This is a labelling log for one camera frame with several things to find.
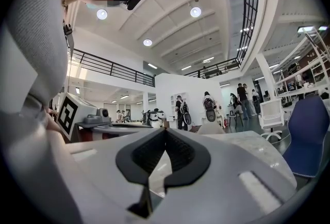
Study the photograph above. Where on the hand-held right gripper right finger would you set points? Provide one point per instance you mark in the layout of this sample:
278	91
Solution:
219	186

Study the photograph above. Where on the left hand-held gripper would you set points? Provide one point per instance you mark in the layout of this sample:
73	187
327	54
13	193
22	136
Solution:
67	114

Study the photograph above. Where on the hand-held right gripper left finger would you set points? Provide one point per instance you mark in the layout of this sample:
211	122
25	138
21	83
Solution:
103	179

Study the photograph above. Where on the person's left forearm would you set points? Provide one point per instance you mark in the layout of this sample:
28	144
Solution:
52	123

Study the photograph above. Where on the white and black robot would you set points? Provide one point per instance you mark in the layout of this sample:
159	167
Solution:
156	115

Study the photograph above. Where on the black mezzanine railing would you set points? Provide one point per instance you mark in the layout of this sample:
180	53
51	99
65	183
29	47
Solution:
111	68

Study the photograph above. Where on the white stand with dark oval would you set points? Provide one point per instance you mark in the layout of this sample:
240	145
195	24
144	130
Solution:
211	115

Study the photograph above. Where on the black chair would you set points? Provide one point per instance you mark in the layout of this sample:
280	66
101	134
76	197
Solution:
233	114

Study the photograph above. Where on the white office chair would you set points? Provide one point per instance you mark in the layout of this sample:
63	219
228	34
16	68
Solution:
270	114

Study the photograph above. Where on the round ceiling light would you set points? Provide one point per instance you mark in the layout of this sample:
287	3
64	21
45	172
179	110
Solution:
101	14
195	12
147	42

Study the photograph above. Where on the blue chair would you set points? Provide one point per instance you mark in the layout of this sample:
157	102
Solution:
306	140

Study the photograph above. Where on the white metal shelving rack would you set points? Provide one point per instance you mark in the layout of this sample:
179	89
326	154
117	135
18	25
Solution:
283	81

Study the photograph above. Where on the person's grey knit top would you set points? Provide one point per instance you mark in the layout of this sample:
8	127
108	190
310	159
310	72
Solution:
38	24

